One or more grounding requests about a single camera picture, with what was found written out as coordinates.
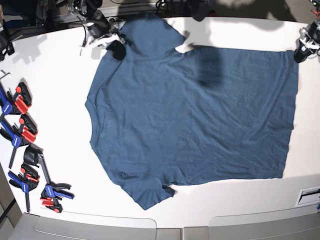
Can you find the blue red clamp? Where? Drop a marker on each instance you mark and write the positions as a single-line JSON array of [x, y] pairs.
[[16, 104], [27, 181], [19, 137], [53, 193]]

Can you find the blue red clamp bottom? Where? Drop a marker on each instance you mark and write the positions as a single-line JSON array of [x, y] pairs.
[[53, 193]]

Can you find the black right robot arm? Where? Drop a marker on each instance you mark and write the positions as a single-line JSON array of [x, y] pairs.
[[99, 31]]

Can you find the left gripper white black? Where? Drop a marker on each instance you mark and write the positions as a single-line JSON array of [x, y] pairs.
[[309, 42]]

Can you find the black tape roll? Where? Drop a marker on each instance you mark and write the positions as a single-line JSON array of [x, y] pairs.
[[32, 156]]

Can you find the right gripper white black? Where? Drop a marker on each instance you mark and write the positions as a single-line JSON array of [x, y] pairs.
[[113, 41]]

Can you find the blue T-shirt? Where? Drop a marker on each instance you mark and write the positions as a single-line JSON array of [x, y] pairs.
[[162, 118]]

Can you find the blue red clamp top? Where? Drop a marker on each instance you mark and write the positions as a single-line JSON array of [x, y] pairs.
[[16, 104]]

